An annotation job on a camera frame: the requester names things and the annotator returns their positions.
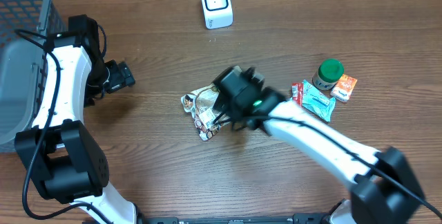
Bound red white snack bar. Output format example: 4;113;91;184
291;82;303;106

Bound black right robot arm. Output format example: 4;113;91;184
213;66;425;224

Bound green lid jar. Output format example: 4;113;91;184
312;59;345;91

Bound grey plastic basket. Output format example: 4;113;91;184
1;0;67;153

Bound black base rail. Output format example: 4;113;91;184
144;213;330;224

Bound brown snack bag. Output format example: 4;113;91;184
181;84;228;141

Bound white barcode scanner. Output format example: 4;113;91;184
201;0;233;30

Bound teal snack packet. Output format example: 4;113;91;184
302;80;336;122

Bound orange snack packet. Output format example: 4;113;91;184
330;74;357;103

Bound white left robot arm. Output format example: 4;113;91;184
15;15;146;223

